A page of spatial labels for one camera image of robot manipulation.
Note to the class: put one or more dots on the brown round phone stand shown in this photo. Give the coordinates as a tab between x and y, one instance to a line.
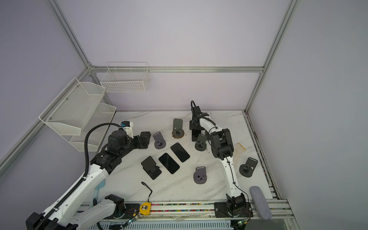
177	128

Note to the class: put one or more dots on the white wire basket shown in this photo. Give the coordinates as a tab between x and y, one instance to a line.
126	77

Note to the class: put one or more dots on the grey round stand back left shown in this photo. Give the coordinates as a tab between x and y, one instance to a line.
159	141

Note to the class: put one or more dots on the yellow tape measure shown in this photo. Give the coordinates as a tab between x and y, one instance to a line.
145	208

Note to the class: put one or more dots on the grey stand centre right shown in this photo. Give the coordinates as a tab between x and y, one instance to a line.
200	144

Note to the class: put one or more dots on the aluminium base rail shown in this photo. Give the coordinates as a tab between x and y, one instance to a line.
170	211

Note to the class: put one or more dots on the grey oval pad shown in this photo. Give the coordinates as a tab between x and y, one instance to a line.
260	203

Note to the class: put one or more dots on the white mesh two-tier shelf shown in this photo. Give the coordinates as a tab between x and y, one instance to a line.
76	110

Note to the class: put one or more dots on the black phone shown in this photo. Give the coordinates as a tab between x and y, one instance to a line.
145	139
180	152
195	134
169	163

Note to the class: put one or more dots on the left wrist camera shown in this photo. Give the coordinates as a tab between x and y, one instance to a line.
127	126

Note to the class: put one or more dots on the white work glove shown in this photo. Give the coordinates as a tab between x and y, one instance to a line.
238	150

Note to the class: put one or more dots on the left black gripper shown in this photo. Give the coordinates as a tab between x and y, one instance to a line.
139	144

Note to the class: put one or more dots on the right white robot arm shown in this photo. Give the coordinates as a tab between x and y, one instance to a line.
204	130

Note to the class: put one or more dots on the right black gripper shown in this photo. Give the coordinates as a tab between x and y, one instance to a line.
195	124

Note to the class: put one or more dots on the grey stand front centre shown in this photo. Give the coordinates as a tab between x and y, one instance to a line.
200	175

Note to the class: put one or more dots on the black folding phone stand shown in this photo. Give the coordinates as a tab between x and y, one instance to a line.
151	168

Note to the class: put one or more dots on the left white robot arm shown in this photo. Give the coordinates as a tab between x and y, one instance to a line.
62	214

